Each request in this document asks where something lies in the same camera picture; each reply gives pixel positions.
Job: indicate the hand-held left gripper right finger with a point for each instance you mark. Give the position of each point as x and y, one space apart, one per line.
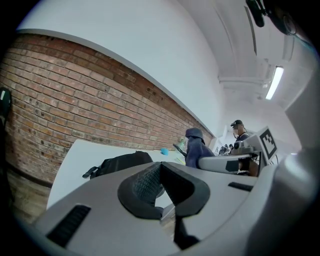
220 197

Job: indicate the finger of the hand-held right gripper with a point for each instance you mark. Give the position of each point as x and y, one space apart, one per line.
180 150

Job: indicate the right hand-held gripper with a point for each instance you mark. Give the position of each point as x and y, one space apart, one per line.
265 147

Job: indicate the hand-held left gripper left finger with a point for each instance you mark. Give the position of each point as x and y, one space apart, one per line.
100 212

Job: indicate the dark blue cloth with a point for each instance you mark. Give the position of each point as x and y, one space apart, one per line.
196 147

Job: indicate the black backpack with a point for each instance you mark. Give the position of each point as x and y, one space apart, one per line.
122 162

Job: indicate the green spray bottle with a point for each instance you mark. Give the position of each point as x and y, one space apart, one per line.
183 144

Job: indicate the yellow edged booklet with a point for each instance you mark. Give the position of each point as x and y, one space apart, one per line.
180 160

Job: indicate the teal crumpled rag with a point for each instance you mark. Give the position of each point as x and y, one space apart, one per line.
164 151

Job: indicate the ceiling light tube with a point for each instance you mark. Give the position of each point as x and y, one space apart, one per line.
274 82

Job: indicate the black head-worn camera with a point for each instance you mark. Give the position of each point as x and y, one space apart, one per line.
272 12

